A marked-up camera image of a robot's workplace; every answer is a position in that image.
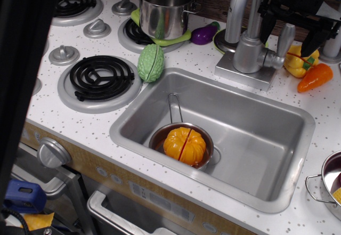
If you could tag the green toy bitter melon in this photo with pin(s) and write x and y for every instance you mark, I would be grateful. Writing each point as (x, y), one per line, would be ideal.
(151, 63)

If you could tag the silver stove knob far left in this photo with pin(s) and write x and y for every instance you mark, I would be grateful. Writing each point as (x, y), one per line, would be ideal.
(37, 87)

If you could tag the blue clamp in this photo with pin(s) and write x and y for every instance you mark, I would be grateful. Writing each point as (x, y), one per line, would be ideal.
(25, 197)

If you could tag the orange toy carrot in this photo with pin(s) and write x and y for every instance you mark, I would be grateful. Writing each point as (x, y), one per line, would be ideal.
(315, 77)

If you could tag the back right black stove burner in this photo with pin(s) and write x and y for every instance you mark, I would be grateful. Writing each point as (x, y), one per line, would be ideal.
(132, 39)

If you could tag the yellow sponge cloth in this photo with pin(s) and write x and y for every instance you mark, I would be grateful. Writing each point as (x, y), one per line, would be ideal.
(38, 221)

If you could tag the black stove burner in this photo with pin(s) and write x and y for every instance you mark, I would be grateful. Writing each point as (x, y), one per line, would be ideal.
(76, 12)
(132, 39)
(99, 84)

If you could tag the silver stove knob middle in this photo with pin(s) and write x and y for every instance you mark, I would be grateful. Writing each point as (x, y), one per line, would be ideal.
(97, 29)

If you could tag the purple toy eggplant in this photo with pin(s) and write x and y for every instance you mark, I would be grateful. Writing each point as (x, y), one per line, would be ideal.
(204, 35)

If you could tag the silver toy faucet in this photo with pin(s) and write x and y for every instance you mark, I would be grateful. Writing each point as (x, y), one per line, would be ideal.
(245, 65)

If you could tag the silver faucet lever handle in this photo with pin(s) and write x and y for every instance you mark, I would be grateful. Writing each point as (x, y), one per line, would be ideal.
(272, 59)

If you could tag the large steel pot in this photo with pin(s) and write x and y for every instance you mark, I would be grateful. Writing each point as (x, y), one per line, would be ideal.
(166, 19)

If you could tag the orange toy pumpkin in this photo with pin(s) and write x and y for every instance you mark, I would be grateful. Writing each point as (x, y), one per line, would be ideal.
(185, 145)

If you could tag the back left black stove burner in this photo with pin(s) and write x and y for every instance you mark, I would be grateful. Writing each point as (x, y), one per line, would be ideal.
(76, 12)

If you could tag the silver stove knob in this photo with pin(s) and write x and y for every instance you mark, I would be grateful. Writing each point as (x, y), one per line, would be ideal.
(37, 87)
(97, 29)
(123, 8)
(64, 55)

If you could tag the yellow toy bell pepper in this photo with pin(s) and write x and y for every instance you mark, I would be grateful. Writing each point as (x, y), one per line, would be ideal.
(297, 65)

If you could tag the small steel saucepan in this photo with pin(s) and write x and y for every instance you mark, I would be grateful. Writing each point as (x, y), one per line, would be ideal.
(159, 136)

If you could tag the silver oven dial knob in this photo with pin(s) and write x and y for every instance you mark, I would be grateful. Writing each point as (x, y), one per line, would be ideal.
(52, 154)

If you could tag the silver stove knob lower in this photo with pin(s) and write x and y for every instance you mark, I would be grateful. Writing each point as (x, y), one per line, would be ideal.
(64, 55)

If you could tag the green pot mat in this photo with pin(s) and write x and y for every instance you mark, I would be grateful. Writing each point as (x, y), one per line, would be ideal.
(135, 16)

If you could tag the white grey post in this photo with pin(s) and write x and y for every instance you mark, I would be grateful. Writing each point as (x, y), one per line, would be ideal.
(330, 52)

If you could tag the silver oven door handle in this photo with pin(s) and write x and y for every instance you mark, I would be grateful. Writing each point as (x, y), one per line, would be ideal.
(63, 188)

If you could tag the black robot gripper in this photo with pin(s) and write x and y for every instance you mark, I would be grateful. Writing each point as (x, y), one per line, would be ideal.
(313, 15)

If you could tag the silver stove knob top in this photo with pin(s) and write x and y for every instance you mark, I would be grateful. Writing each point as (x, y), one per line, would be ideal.
(123, 8)

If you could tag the yellow toy corn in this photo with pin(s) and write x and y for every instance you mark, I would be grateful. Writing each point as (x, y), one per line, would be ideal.
(337, 196)

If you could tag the front black stove burner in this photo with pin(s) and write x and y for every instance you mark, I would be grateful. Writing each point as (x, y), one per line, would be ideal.
(99, 84)

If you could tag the black foreground pole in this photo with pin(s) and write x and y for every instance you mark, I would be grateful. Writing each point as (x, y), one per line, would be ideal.
(24, 28)

